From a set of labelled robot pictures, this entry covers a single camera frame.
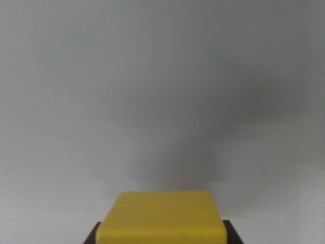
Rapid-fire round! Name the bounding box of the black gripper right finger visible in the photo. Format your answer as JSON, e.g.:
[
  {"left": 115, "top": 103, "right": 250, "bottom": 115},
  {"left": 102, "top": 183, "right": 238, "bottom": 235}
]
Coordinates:
[{"left": 221, "top": 220, "right": 245, "bottom": 244}]

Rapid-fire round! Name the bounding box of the yellow cube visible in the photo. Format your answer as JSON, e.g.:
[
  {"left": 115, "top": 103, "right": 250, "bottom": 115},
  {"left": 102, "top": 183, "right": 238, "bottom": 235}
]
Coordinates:
[{"left": 95, "top": 191, "right": 228, "bottom": 244}]

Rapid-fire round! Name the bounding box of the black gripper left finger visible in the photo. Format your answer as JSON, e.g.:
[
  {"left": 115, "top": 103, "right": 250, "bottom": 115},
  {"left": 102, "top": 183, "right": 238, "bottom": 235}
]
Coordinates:
[{"left": 83, "top": 221, "right": 103, "bottom": 244}]

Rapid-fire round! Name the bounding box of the grey plastic bin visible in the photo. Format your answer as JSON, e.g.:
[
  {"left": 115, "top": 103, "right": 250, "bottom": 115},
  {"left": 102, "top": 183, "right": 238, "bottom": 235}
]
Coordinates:
[{"left": 0, "top": 0, "right": 325, "bottom": 244}]

